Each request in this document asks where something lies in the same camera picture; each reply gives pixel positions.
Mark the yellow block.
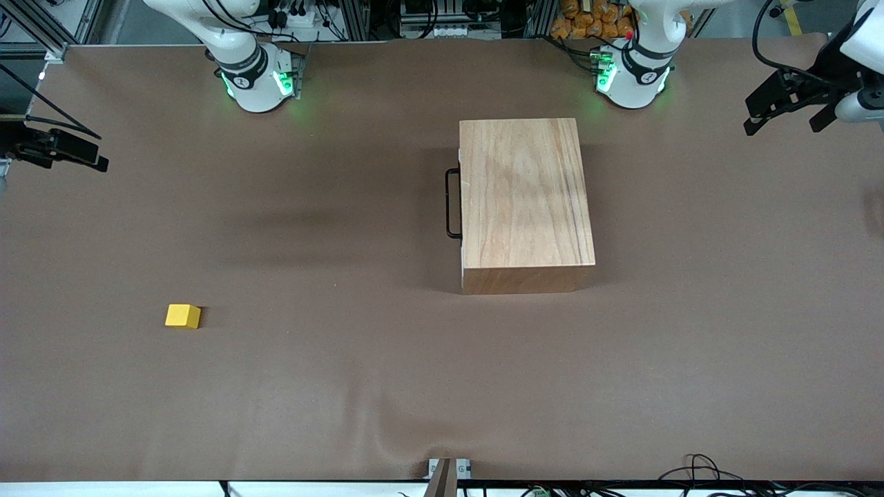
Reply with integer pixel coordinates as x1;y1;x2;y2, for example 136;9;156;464
165;304;202;330

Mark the wooden drawer with white front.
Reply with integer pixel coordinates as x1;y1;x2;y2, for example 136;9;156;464
458;146;465;275

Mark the black drawer handle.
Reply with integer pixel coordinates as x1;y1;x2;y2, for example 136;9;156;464
445;168;463;241

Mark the wooden drawer cabinet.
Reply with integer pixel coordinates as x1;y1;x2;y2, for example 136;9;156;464
459;117;597;296

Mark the orange snack bag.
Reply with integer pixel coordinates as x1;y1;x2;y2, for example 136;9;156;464
551;0;637;41

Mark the white power strip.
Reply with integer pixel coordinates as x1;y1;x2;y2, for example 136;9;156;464
266;0;316;30

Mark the brown table mat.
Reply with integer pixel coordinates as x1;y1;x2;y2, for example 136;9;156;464
0;35;884;483

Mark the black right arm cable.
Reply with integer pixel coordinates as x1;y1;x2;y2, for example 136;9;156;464
0;62;103;140

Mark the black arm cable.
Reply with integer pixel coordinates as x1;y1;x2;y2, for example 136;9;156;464
751;0;864;89
0;62;103;140

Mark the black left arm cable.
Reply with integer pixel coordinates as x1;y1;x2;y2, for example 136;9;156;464
751;0;864;89

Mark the aluminium frame profile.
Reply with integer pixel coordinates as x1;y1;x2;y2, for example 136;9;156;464
0;0;71;64

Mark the aluminium frame post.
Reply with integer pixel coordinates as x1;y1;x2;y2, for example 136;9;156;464
340;0;372;41
525;0;557;37

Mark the black cable bundle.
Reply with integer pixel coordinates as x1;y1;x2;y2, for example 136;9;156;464
656;453;884;497

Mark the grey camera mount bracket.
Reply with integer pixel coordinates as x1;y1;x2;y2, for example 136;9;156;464
427;458;472;497

